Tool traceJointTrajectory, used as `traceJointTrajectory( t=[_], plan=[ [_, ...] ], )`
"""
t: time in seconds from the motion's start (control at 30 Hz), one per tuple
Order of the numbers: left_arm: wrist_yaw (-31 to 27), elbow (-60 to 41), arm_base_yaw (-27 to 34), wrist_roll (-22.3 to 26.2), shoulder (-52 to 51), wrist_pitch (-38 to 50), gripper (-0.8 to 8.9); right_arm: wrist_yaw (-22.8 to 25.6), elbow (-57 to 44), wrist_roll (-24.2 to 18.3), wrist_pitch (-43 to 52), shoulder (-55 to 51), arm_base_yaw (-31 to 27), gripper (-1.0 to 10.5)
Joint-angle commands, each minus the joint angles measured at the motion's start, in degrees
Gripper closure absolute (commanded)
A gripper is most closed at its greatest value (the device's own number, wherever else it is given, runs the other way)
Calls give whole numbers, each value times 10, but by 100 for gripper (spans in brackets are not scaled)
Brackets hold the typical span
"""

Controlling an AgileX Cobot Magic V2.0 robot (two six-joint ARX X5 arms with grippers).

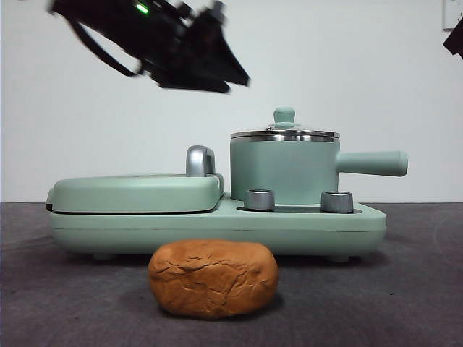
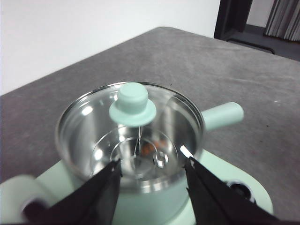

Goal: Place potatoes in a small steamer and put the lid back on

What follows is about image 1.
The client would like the glass pot lid green knob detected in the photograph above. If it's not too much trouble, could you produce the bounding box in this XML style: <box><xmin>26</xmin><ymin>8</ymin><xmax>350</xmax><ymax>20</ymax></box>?
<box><xmin>230</xmin><ymin>106</ymin><xmax>341</xmax><ymax>141</ymax></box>

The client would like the brown potato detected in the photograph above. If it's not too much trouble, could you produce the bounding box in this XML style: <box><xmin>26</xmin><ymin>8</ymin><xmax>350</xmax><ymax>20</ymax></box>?
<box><xmin>148</xmin><ymin>238</ymin><xmax>280</xmax><ymax>320</ymax></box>

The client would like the mint green hinged griddle cover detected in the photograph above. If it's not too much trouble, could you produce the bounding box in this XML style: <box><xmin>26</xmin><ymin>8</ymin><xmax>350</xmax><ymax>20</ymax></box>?
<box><xmin>45</xmin><ymin>173</ymin><xmax>226</xmax><ymax>215</ymax></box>

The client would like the silver control knob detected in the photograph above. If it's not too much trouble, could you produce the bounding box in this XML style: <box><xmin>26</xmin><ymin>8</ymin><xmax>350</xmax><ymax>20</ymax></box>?
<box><xmin>244</xmin><ymin>189</ymin><xmax>276</xmax><ymax>211</ymax></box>
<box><xmin>320</xmin><ymin>190</ymin><xmax>354</xmax><ymax>213</ymax></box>

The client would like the mint green breakfast machine base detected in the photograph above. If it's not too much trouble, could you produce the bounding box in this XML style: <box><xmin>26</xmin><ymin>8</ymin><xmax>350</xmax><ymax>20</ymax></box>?
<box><xmin>48</xmin><ymin>193</ymin><xmax>387</xmax><ymax>262</ymax></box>

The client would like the white wall socket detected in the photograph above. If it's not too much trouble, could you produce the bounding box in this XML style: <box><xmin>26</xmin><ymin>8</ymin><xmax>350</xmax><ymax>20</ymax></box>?
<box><xmin>441</xmin><ymin>0</ymin><xmax>463</xmax><ymax>30</ymax></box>

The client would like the chrome griddle cover handle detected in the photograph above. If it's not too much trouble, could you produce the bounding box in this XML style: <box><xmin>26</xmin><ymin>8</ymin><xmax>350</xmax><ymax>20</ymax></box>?
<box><xmin>185</xmin><ymin>145</ymin><xmax>218</xmax><ymax>178</ymax></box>

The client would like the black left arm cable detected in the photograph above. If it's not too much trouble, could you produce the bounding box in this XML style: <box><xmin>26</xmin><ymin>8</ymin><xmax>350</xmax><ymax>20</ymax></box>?
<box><xmin>70</xmin><ymin>20</ymin><xmax>144</xmax><ymax>78</ymax></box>

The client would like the mint green pot with handle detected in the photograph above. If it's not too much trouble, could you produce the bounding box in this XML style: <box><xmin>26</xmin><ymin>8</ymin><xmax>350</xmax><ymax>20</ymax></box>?
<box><xmin>229</xmin><ymin>132</ymin><xmax>409</xmax><ymax>203</ymax></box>

